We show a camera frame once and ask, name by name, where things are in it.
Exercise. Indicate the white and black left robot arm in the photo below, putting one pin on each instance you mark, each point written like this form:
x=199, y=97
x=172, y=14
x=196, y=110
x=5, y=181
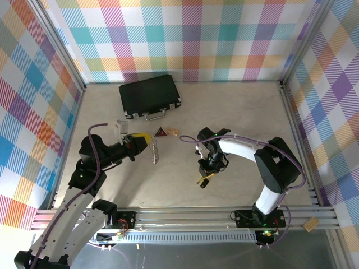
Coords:
x=78, y=221

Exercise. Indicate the aluminium side rail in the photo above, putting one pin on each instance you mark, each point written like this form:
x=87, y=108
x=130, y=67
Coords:
x=301, y=117

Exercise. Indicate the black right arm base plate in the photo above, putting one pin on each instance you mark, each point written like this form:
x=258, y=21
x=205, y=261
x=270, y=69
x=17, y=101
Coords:
x=244, y=218

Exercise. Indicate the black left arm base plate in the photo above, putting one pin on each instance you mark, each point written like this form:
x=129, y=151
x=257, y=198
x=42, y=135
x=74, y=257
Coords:
x=126, y=220

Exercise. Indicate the small tan wooden block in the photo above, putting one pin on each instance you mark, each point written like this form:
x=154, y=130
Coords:
x=173, y=131

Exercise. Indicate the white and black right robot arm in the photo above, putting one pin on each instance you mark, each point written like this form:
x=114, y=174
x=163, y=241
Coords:
x=280, y=165

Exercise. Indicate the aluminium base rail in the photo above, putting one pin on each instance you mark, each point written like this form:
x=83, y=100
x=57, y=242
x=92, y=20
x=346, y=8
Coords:
x=182, y=220

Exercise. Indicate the red triangular tile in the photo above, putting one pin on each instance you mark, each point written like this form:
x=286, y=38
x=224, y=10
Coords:
x=160, y=132

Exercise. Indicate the key with black head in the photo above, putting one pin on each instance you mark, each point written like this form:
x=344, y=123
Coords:
x=204, y=184

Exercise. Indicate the aluminium frame post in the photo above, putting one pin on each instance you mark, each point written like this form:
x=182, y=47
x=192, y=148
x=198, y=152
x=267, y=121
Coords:
x=60, y=53
x=305, y=45

